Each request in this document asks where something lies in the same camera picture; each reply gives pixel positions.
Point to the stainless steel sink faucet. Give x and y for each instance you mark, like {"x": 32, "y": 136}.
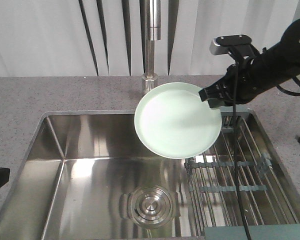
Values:
{"x": 152, "y": 30}

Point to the metal roll-up drying rack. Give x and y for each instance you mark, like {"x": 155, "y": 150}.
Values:
{"x": 237, "y": 188}

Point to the light green round plate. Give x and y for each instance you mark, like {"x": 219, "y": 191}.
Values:
{"x": 172, "y": 121}

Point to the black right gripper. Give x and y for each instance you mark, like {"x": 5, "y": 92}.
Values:
{"x": 241, "y": 83}

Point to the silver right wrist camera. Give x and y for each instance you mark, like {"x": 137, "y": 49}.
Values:
{"x": 220, "y": 45}

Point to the white pleated curtain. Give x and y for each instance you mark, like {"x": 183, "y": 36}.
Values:
{"x": 42, "y": 38}

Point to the stainless steel sink basin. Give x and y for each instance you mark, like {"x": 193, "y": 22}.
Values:
{"x": 75, "y": 181}

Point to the round steel sink drain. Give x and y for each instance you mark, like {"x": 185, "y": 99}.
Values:
{"x": 150, "y": 206}

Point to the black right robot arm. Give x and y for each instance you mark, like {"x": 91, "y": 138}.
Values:
{"x": 280, "y": 64}

